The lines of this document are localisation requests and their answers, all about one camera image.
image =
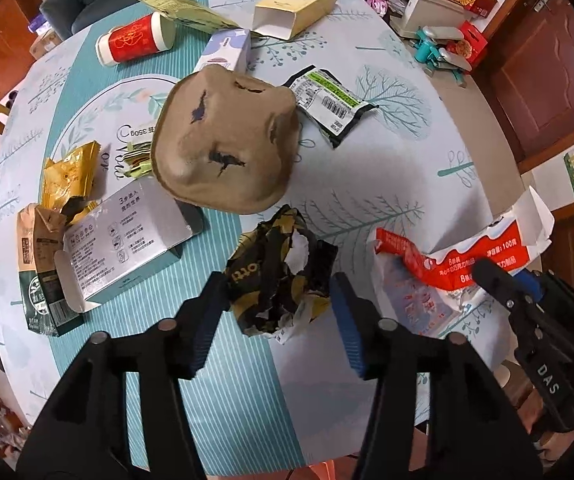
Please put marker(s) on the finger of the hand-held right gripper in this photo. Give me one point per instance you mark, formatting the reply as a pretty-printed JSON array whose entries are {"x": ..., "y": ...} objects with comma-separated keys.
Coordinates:
[{"x": 494, "y": 280}]

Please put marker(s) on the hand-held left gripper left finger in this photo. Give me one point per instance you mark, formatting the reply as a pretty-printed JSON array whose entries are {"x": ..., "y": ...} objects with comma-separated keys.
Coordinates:
[{"x": 208, "y": 310}]

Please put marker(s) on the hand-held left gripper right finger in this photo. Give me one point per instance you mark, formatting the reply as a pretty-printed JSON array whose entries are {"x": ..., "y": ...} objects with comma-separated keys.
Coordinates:
[{"x": 348, "y": 320}]

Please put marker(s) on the red white carton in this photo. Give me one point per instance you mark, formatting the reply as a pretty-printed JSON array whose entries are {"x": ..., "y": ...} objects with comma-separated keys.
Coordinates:
[{"x": 467, "y": 255}]

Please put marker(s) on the black yellow wrapper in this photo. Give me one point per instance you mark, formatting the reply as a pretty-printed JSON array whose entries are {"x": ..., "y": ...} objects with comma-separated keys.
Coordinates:
[{"x": 272, "y": 270}]

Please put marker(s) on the green red sachet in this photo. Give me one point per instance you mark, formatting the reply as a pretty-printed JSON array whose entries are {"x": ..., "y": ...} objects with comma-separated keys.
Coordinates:
[{"x": 139, "y": 162}]

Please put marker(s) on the black green snack wrapper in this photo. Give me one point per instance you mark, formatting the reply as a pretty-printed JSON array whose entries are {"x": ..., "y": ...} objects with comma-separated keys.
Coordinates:
[{"x": 329, "y": 97}]

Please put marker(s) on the white grey box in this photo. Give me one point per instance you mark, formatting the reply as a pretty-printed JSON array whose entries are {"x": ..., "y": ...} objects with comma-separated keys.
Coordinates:
[{"x": 127, "y": 245}]

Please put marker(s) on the tree print tablecloth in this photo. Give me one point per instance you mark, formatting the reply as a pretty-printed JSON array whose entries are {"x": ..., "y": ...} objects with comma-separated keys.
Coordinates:
[{"x": 392, "y": 180}]

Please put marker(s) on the brown pulp tray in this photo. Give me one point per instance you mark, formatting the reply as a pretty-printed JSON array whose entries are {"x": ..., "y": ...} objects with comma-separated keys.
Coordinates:
[{"x": 227, "y": 140}]

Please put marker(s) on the brown green paper bag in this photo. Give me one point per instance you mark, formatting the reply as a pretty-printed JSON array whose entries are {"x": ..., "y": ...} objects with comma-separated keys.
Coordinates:
[{"x": 39, "y": 270}]

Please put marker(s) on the yellow snack wrapper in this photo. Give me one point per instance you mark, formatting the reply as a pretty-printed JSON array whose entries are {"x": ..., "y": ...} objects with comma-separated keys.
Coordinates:
[{"x": 69, "y": 180}]

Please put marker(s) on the wooden door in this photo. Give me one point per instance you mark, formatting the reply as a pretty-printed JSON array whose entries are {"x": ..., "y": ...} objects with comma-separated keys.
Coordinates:
[{"x": 552, "y": 65}]

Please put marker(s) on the small red gift box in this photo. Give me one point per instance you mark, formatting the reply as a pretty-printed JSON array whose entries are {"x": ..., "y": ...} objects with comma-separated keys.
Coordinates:
[{"x": 472, "y": 42}]

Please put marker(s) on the lavender small box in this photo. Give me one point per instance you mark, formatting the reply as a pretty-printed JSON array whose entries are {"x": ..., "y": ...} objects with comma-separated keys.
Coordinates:
[{"x": 227, "y": 50}]

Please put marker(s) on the red paper cup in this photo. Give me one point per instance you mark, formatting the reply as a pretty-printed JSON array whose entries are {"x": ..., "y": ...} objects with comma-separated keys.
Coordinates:
[{"x": 134, "y": 40}]

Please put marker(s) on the white low cabinet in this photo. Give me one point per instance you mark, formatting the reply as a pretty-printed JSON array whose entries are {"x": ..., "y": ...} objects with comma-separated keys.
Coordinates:
[{"x": 429, "y": 7}]

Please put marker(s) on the pink bag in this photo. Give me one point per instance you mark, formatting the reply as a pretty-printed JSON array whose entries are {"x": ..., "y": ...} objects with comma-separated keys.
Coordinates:
[{"x": 378, "y": 4}]

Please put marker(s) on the olive green bag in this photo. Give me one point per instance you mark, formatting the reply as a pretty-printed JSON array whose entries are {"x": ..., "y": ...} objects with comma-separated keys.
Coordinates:
[{"x": 182, "y": 7}]

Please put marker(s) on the cream cardboard box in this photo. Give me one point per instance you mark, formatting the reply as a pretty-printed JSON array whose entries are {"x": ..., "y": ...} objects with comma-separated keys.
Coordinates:
[{"x": 299, "y": 2}]

